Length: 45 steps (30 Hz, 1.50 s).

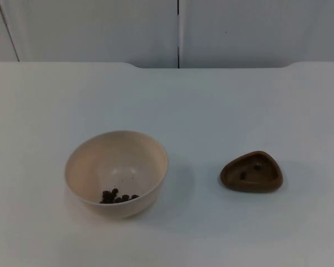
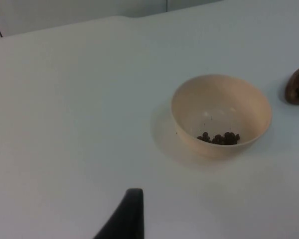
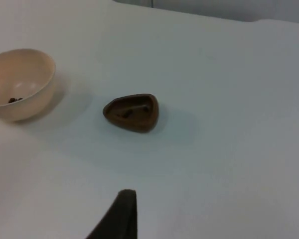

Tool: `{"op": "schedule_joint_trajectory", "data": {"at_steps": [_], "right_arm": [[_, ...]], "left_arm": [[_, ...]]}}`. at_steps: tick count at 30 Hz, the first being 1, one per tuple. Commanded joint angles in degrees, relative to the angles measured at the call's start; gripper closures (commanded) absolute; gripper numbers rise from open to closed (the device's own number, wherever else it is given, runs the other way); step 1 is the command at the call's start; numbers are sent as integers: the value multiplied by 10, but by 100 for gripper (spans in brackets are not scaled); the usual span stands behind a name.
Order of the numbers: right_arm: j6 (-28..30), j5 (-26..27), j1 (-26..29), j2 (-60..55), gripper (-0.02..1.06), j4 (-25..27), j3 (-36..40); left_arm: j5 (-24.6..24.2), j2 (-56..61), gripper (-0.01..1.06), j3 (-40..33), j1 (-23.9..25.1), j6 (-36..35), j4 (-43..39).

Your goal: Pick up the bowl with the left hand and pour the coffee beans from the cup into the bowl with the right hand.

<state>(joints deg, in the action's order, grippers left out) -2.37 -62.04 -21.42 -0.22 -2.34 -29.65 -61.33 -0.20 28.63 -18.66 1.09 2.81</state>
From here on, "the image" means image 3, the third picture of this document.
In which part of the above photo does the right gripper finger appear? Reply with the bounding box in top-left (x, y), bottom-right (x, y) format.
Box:
top-left (86, 189), bottom-right (138, 239)

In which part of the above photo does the dark brown wooden cup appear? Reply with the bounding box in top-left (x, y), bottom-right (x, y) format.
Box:
top-left (102, 93), bottom-right (159, 133)

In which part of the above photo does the pale wooden bowl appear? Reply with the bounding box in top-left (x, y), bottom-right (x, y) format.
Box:
top-left (0, 48), bottom-right (57, 122)

